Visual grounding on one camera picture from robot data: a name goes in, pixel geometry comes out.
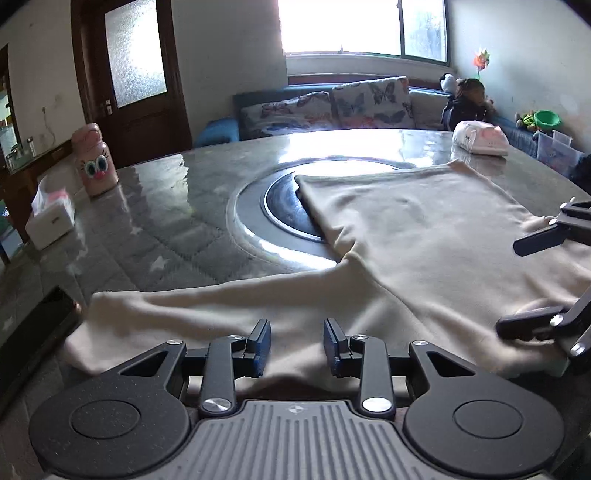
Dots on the green plastic bowl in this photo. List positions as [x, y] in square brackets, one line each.
[547, 120]

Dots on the clear plastic box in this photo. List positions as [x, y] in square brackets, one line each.
[556, 150]

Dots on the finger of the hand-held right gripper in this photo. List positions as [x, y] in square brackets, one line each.
[538, 242]
[526, 325]

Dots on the cream sweater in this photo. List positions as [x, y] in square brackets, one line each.
[415, 240]

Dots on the panda plush toy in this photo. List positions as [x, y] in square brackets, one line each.
[448, 83]

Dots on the blue sofa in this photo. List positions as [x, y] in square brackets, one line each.
[217, 131]

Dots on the window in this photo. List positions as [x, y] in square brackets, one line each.
[364, 25]

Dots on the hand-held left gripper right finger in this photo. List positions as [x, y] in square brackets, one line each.
[330, 345]

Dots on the green plush toy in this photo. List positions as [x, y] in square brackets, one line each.
[526, 121]

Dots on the long butterfly print cushion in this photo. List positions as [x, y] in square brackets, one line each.
[291, 113]

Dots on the colourful pinwheel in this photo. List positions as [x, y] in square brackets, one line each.
[481, 62]

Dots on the pink cartoon face bottle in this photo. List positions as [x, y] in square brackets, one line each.
[94, 164]

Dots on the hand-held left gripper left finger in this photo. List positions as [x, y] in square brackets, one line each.
[263, 345]

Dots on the wooden display cabinet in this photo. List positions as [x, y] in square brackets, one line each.
[9, 101]

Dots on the round built-in induction cooker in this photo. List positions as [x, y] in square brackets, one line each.
[277, 212]

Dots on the black flat device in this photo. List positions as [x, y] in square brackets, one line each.
[32, 341]

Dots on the soft tissue pack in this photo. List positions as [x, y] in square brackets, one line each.
[482, 138]

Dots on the plain beige cushion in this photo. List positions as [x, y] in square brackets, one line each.
[429, 110]

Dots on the white tissue box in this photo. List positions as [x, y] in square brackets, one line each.
[51, 221]

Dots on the dark wooden glass door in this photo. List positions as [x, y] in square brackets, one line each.
[138, 120]

